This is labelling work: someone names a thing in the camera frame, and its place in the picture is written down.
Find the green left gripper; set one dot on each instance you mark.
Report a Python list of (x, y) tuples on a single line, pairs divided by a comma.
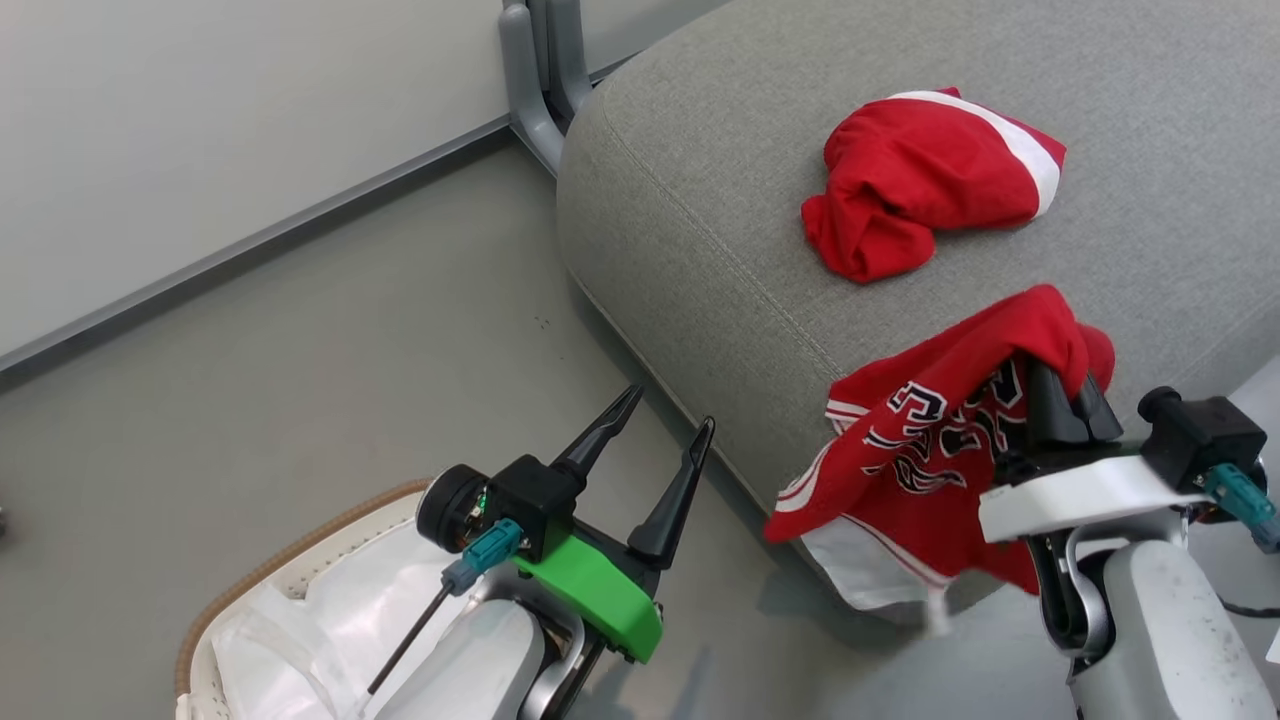
[(600, 595)]

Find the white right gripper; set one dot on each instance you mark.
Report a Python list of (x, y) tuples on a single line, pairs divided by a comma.
[(1080, 490)]

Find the red jersey with black lettering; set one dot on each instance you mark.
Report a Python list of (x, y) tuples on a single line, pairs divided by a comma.
[(900, 470)]

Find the red shorts with white stripe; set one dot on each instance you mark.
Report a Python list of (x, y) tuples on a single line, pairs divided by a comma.
[(920, 170)]

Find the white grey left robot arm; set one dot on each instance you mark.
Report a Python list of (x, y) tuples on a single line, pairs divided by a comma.
[(470, 660)]

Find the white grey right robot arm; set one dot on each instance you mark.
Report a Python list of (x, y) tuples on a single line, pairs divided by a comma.
[(1160, 630)]

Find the grey fabric sofa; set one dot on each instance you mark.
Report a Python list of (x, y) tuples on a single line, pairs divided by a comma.
[(720, 180)]

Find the grey curved partition foot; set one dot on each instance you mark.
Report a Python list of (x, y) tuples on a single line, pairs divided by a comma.
[(570, 50), (525, 90)]

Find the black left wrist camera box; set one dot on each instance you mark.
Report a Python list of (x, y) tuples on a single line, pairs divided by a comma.
[(525, 495)]

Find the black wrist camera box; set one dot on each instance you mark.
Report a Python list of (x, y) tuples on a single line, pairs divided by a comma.
[(1200, 435), (525, 495)]

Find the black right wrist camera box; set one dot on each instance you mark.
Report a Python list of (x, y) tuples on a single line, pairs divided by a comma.
[(1200, 435)]

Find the grey partition bottom rail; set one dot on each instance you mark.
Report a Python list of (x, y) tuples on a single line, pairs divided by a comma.
[(250, 240)]

